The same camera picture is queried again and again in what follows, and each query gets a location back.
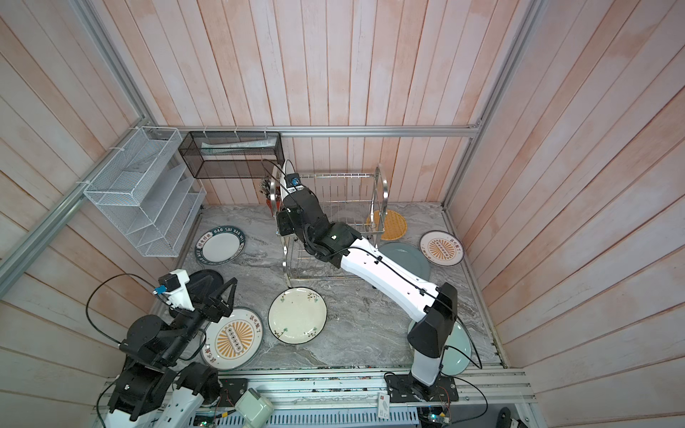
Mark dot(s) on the black mesh wall basket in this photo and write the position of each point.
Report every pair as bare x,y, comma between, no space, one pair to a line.
231,154

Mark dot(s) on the white plate green text rim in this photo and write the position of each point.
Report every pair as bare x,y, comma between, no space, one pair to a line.
219,245

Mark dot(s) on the stainless steel dish rack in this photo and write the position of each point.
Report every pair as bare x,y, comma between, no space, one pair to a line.
347,197

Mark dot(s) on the black round plate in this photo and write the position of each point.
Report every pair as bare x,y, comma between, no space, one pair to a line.
204,284

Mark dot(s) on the white plate cloud line pattern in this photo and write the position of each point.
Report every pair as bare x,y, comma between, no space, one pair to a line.
277,177

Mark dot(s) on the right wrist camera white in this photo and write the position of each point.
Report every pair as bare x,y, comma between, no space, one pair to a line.
292,183

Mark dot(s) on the cream plate red berry pattern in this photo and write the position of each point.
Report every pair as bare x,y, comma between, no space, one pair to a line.
297,315

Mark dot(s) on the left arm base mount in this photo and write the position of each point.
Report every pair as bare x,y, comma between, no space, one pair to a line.
225,390

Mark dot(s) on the white wire mesh shelf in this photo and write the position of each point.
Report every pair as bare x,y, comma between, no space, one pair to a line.
150,197

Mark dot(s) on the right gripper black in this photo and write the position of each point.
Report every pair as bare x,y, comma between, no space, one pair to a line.
287,210

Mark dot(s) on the red utensil cup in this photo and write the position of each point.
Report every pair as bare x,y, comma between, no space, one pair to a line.
273,203

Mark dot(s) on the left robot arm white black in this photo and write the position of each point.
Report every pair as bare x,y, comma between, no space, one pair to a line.
150,391

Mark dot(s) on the grey green plain plate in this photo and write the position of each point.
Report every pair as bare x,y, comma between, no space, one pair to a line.
409,258

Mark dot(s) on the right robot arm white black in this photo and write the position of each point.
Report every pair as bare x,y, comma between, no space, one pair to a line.
433,308

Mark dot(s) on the white green box device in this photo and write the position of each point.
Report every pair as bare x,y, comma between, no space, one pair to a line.
255,409

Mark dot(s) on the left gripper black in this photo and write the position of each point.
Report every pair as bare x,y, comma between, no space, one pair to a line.
216,314

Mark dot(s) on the small orange sunburst plate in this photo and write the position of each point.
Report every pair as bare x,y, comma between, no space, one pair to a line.
442,248

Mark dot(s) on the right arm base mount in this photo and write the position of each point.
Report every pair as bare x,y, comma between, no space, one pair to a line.
404,388

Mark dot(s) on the yellow woven round trivet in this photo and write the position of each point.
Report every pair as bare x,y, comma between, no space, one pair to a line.
387,226

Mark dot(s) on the utensils in red cup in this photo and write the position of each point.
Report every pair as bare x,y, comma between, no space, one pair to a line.
267,188

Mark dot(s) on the large orange sunburst plate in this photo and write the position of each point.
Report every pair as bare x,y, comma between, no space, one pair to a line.
233,341

